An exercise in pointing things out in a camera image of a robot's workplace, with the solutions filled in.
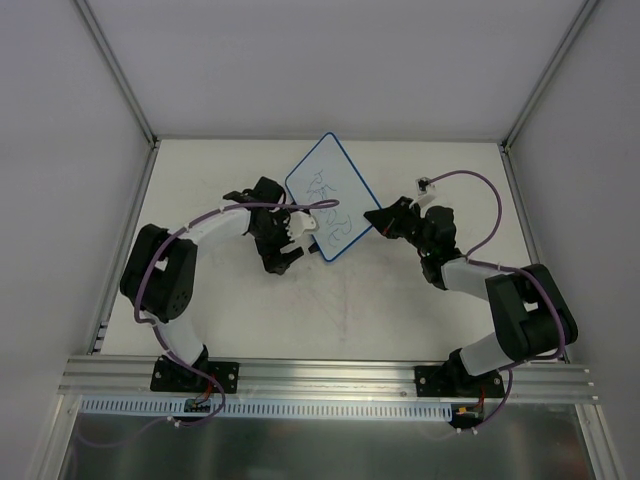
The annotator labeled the blue framed whiteboard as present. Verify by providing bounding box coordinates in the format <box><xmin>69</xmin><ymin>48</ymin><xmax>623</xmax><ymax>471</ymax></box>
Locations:
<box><xmin>284</xmin><ymin>132</ymin><xmax>381</xmax><ymax>263</ymax></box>

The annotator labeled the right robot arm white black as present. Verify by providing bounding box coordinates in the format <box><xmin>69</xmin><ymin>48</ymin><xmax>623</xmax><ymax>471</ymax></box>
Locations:
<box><xmin>364</xmin><ymin>197</ymin><xmax>578</xmax><ymax>397</ymax></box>

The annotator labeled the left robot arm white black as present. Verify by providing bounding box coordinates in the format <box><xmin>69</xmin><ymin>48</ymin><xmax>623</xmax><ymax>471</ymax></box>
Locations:
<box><xmin>119</xmin><ymin>177</ymin><xmax>318</xmax><ymax>390</ymax></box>

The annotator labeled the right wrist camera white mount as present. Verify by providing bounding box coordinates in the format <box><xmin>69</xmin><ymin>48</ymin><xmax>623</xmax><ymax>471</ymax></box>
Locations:
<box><xmin>411</xmin><ymin>177</ymin><xmax>436</xmax><ymax>209</ymax></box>

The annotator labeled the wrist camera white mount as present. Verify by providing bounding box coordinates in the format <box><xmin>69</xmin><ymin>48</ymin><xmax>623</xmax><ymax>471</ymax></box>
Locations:
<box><xmin>411</xmin><ymin>177</ymin><xmax>436</xmax><ymax>209</ymax></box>
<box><xmin>286</xmin><ymin>210</ymin><xmax>318</xmax><ymax>240</ymax></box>

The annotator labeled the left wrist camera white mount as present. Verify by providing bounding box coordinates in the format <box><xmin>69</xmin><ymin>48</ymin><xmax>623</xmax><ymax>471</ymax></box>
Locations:
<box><xmin>286</xmin><ymin>210</ymin><xmax>318</xmax><ymax>240</ymax></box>

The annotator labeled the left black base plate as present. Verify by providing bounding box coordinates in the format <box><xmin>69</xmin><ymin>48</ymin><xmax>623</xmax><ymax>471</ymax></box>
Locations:
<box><xmin>149</xmin><ymin>356</ymin><xmax>240</xmax><ymax>394</ymax></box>

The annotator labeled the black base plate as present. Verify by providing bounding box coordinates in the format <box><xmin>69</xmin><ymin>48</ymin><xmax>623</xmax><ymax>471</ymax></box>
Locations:
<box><xmin>149</xmin><ymin>356</ymin><xmax>240</xmax><ymax>394</ymax></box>
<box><xmin>414</xmin><ymin>365</ymin><xmax>505</xmax><ymax>398</ymax></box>

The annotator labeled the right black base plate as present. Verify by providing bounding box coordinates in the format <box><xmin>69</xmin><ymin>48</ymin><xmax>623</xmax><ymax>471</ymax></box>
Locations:
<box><xmin>414</xmin><ymin>365</ymin><xmax>505</xmax><ymax>398</ymax></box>

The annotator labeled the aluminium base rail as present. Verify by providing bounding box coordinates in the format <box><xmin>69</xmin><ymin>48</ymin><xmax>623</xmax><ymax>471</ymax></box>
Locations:
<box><xmin>58</xmin><ymin>355</ymin><xmax>600</xmax><ymax>404</ymax></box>

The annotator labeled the white slotted cable duct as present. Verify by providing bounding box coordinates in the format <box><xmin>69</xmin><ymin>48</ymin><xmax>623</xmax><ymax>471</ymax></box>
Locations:
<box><xmin>79</xmin><ymin>396</ymin><xmax>453</xmax><ymax>422</ymax></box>

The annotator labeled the right aluminium frame post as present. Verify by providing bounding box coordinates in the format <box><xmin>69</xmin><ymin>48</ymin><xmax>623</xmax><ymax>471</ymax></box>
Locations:
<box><xmin>501</xmin><ymin>0</ymin><xmax>601</xmax><ymax>151</ymax></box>

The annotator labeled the aluminium frame post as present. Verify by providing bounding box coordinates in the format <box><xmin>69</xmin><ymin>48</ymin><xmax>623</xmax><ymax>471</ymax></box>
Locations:
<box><xmin>501</xmin><ymin>0</ymin><xmax>601</xmax><ymax>151</ymax></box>
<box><xmin>71</xmin><ymin>0</ymin><xmax>157</xmax><ymax>147</ymax></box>

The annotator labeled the left aluminium frame post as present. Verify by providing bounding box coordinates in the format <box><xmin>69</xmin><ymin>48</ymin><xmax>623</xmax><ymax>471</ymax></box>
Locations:
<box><xmin>71</xmin><ymin>0</ymin><xmax>157</xmax><ymax>147</ymax></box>

